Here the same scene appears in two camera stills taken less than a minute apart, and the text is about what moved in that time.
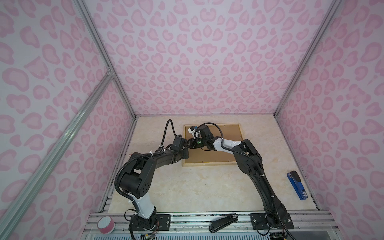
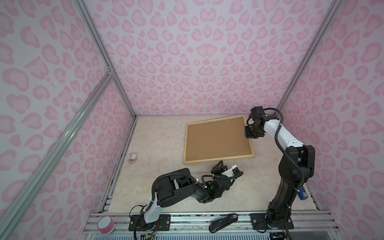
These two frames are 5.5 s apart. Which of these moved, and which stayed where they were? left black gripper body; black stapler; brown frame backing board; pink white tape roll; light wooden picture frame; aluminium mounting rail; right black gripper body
Moved: brown frame backing board; light wooden picture frame; left black gripper body; right black gripper body
Stayed: aluminium mounting rail; black stapler; pink white tape roll
